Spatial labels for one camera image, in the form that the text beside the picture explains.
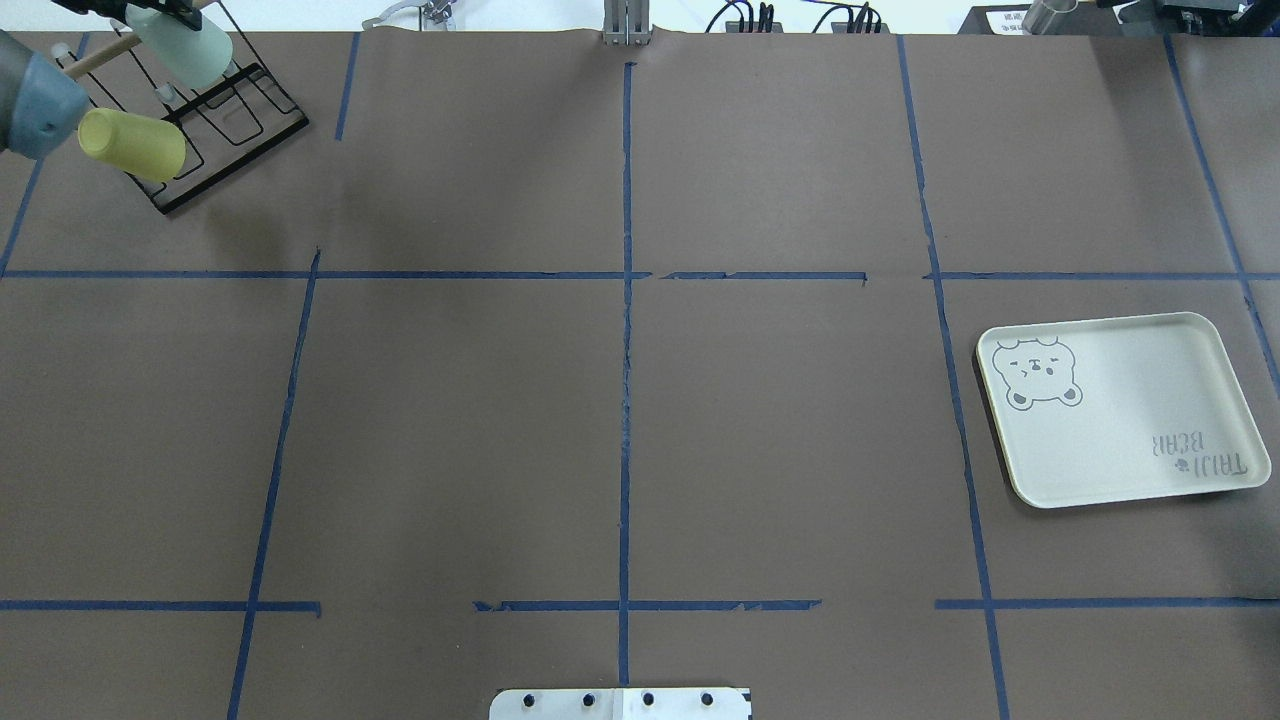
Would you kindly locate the aluminium frame post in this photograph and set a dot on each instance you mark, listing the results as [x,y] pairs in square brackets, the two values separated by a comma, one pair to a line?
[627,23]

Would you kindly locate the metal cup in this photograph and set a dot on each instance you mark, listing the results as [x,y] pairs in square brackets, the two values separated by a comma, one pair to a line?
[1047,17]

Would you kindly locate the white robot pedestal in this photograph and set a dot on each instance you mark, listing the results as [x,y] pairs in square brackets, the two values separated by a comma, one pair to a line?
[623,703]

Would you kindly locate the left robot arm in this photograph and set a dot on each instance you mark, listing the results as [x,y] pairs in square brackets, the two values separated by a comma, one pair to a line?
[41,103]

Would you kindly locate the black wire cup rack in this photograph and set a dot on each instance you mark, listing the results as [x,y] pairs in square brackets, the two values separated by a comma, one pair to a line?
[227,125]

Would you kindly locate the white bear tray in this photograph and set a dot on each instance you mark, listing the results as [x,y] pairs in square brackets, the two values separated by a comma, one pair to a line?
[1119,409]

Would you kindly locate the yellow cup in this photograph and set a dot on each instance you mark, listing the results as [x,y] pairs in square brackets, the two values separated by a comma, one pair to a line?
[145,147]

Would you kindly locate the pale green cup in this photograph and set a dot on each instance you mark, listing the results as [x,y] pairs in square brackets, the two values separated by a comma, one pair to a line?
[196,58]

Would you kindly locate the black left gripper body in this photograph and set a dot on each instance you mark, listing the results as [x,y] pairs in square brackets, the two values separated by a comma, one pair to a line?
[150,8]

